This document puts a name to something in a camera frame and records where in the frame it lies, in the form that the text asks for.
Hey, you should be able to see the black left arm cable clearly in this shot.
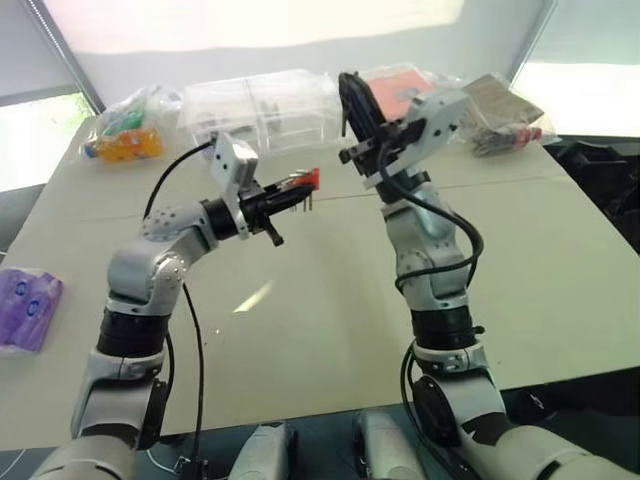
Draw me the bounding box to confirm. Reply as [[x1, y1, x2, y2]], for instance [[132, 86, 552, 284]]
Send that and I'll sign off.
[[143, 141, 221, 466]]

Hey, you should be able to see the clear bag with brown card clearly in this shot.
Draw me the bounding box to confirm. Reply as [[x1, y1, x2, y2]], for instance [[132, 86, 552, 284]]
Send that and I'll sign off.
[[448, 72, 559, 159]]

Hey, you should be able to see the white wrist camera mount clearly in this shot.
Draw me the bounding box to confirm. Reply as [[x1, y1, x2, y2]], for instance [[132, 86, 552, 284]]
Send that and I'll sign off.
[[363, 89, 471, 190], [209, 131, 260, 240]]

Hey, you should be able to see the orange snack package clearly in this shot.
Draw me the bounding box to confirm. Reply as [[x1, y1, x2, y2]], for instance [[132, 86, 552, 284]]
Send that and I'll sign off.
[[101, 127, 165, 164]]

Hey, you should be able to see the black bulky object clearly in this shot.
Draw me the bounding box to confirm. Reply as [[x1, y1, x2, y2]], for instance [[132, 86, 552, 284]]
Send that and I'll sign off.
[[543, 133, 640, 264]]

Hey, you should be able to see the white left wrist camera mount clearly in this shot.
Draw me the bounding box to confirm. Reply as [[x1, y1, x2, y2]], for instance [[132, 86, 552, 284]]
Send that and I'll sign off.
[[209, 131, 260, 240]]

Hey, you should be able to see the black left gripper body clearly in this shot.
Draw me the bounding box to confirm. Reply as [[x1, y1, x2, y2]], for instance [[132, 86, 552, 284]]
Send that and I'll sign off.
[[238, 183, 286, 248]]

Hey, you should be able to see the red booklet in clear bag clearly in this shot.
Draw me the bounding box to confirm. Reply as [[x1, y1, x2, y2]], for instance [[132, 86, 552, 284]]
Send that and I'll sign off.
[[360, 63, 437, 122]]

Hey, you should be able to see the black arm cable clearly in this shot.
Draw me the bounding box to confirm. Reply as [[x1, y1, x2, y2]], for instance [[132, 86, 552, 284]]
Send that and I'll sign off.
[[377, 139, 485, 451], [143, 141, 221, 466]]

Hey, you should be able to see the purple tissue package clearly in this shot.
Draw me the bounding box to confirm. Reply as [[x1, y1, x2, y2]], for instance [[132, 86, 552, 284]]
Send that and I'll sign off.
[[0, 266, 66, 358]]

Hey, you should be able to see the grey rounded robot leg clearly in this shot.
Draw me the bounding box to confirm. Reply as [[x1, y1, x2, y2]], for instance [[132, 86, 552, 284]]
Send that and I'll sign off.
[[228, 421, 301, 480], [351, 408, 427, 480]]

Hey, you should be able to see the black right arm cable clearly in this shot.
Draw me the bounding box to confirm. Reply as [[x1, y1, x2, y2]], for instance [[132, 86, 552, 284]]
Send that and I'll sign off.
[[377, 139, 485, 451]]

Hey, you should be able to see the red hex key holder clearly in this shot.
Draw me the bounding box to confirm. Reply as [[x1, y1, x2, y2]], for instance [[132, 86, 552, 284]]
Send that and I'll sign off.
[[273, 168, 321, 215]]

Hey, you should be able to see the clear plastic container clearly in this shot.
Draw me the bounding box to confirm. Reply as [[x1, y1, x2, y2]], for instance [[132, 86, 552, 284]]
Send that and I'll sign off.
[[179, 68, 342, 152]]

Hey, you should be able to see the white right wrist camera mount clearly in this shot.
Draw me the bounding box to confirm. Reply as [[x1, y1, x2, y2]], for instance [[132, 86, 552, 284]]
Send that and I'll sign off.
[[363, 89, 471, 190]]

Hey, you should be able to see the dark window frame post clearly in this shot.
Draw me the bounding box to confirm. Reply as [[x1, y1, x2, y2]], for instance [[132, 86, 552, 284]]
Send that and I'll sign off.
[[507, 0, 559, 84], [27, 0, 107, 115]]

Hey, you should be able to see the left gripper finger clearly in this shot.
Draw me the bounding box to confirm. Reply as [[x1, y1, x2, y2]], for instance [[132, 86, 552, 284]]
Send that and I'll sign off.
[[264, 180, 315, 195], [267, 189, 317, 207]]

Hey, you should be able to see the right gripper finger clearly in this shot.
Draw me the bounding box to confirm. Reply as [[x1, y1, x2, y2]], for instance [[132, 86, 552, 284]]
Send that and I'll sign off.
[[338, 71, 375, 145], [355, 74, 390, 134]]

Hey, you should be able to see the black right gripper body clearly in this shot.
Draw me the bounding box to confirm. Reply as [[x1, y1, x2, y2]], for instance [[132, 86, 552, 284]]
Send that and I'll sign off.
[[338, 118, 425, 180]]

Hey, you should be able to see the clear bag of colourful items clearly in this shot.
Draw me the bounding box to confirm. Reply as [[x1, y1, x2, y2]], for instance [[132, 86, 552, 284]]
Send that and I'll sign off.
[[81, 83, 182, 165]]

